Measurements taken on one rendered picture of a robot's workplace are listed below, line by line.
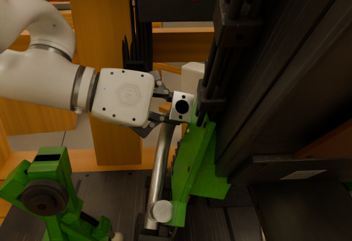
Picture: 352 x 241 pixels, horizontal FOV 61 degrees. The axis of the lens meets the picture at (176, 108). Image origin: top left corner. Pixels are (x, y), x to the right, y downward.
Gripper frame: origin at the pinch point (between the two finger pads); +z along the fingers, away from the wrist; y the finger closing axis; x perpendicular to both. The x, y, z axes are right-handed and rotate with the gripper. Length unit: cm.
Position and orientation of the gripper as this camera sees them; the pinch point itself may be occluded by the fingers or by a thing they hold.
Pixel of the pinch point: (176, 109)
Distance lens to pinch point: 57.2
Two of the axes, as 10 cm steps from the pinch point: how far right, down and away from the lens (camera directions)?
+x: -2.3, 2.2, 9.5
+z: 9.6, 2.0, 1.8
